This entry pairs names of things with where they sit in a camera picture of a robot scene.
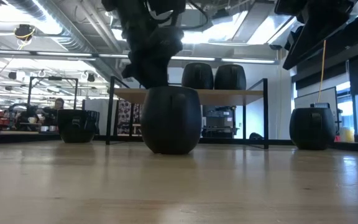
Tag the black mug orange-red inside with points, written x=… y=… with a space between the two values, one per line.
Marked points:
x=230 y=77

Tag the small device blue lights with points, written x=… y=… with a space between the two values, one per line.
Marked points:
x=320 y=105

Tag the yellow container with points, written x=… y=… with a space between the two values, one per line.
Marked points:
x=347 y=134

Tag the silver ribbed ventilation duct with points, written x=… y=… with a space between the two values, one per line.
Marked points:
x=73 y=34

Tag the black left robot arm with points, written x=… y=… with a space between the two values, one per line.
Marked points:
x=141 y=12

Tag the person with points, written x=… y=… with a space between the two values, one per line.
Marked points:
x=57 y=107

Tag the black background robot arm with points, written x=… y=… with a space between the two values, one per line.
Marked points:
x=26 y=110

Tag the patterned partition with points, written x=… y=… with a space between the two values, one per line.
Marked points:
x=124 y=116

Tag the small light wooden table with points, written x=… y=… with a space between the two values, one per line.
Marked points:
x=136 y=125

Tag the black rounded object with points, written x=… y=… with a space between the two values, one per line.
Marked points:
x=255 y=136

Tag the black mug green inside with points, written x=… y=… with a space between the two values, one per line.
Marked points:
x=312 y=129

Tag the wooden shelf black metal frame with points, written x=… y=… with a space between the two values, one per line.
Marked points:
x=228 y=97

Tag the long ceiling light bar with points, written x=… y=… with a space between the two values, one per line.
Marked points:
x=73 y=55

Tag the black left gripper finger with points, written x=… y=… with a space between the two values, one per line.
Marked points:
x=145 y=77
x=160 y=77

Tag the white mug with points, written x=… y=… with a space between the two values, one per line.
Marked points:
x=32 y=120

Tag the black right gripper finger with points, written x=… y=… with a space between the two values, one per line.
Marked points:
x=306 y=51
x=291 y=7

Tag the black equipment cart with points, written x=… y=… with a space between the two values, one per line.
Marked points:
x=219 y=121

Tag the black aluminium rig frame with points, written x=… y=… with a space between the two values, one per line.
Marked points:
x=228 y=140

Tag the black mug yellow inside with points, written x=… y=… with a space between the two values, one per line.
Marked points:
x=197 y=76

